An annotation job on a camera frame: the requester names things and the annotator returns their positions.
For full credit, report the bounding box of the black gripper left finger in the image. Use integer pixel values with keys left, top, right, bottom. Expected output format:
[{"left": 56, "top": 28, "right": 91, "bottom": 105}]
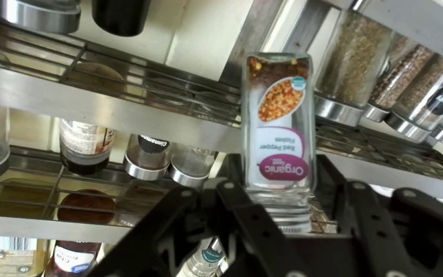
[{"left": 87, "top": 181, "right": 290, "bottom": 277}]

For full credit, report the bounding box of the metal wall spice rack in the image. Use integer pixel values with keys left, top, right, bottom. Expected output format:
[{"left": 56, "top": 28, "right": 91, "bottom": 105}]
[{"left": 0, "top": 0, "right": 443, "bottom": 245}]

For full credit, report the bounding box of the red pepper flakes glass jar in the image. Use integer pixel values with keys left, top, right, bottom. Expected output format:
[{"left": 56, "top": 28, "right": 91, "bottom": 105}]
[{"left": 242, "top": 52, "right": 317, "bottom": 235}]

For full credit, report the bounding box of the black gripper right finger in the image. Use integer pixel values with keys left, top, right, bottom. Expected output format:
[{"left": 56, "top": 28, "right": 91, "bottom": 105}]
[{"left": 316, "top": 152, "right": 443, "bottom": 277}]

